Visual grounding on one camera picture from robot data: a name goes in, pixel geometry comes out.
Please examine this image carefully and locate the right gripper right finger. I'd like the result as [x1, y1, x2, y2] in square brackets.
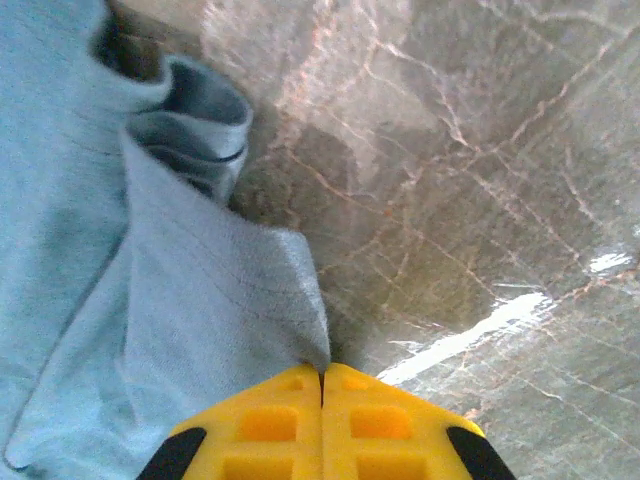
[322, 362, 519, 480]

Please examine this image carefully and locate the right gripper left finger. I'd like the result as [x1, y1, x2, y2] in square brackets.
[134, 362, 324, 480]

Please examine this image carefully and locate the blue-grey t-shirt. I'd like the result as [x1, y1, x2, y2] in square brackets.
[0, 0, 332, 480]

